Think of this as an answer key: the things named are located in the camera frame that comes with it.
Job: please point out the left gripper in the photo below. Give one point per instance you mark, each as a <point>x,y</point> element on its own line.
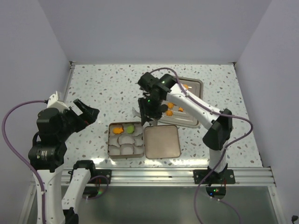
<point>89,114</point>

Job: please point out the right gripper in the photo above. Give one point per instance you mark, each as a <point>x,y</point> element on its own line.
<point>145,111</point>

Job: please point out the metal tongs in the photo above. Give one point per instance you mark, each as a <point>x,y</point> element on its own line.
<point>144,119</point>

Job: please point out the orange swirl cookie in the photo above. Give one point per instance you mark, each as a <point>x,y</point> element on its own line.
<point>169,113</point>

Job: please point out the orange flower cookie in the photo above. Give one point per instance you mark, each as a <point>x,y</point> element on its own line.
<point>170,105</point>

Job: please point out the green round cookie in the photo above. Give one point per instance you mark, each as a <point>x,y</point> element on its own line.
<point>130,129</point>

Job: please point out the orange animal cookie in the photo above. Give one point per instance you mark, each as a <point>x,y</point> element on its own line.
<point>118,130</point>

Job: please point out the black sandwich cookie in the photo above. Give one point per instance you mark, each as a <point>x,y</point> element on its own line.
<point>163,108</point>

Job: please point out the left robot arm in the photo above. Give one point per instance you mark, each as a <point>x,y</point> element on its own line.
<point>55,125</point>

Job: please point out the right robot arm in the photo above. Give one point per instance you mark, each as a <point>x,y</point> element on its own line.
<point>218,123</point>

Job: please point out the silver metal tray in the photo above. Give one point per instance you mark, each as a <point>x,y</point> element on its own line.
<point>184,118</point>

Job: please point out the gold tin lid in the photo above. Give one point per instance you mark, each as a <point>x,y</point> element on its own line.
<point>161,142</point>

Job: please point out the gold cookie tin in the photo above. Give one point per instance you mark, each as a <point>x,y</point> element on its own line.
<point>125,146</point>

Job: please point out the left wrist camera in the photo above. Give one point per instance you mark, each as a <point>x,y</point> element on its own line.
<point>55,101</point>

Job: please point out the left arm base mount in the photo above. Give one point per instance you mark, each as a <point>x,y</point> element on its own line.
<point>102,177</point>

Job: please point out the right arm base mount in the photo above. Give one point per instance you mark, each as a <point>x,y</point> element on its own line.
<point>227,176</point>

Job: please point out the aluminium front rail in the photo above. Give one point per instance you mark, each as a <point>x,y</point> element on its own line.
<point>186,177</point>

